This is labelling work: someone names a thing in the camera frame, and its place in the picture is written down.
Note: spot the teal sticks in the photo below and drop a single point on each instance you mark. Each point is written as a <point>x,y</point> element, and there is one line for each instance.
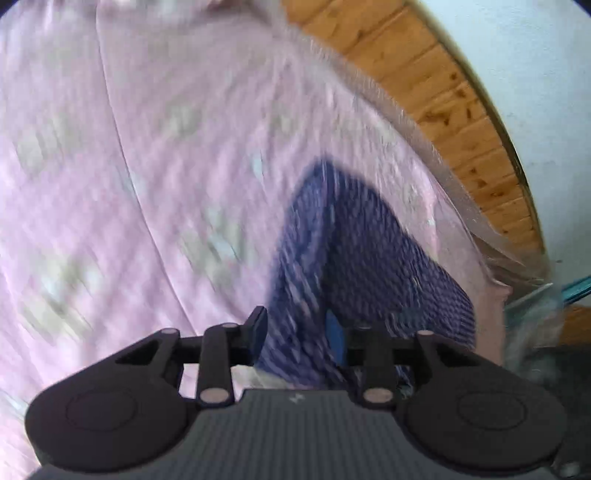
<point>577,288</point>

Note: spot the pink bear print blanket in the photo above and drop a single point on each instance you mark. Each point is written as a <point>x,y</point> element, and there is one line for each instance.
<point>138,184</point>

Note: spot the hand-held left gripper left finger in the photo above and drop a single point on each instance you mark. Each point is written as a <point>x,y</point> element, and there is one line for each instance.
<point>257,328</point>

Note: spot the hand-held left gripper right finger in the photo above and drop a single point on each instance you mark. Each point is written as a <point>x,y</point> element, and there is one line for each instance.
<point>335,344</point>

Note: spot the blue checkered shirt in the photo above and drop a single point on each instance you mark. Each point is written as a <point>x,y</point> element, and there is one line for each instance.
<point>360,258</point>

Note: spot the clear bubble wrap sheet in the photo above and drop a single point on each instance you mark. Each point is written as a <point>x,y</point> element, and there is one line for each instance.
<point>461,203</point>

